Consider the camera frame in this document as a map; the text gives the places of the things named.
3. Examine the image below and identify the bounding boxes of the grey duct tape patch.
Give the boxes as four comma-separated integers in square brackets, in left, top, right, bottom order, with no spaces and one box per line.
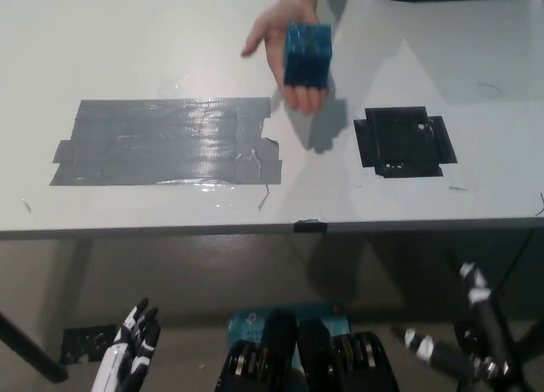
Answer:
[48,96,284,187]

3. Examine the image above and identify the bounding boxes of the blue rubik's cube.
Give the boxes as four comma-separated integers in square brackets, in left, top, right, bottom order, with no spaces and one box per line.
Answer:
[282,21,333,89]

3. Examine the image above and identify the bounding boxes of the thin black cable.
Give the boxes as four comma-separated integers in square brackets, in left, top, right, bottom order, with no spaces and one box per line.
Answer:
[495,229,536,293]

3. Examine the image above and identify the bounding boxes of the person's bare hand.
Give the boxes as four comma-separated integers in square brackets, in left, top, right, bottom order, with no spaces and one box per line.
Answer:
[241,0,331,115]

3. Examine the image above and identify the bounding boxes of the black tape square patch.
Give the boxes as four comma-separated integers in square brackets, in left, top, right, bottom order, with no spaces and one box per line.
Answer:
[353,105,459,179]

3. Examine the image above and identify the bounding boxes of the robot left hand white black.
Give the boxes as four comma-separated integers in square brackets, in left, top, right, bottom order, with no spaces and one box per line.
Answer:
[91,298,162,392]

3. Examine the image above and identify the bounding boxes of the teal cardboard box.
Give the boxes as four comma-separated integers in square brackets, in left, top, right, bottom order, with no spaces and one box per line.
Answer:
[227,300,352,361]

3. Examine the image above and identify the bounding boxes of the robot right hand black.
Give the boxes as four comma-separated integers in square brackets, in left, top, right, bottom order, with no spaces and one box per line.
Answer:
[390,262,522,392]

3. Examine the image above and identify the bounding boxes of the black metal table leg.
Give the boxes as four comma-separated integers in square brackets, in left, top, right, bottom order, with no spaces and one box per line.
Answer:
[0,309,69,383]

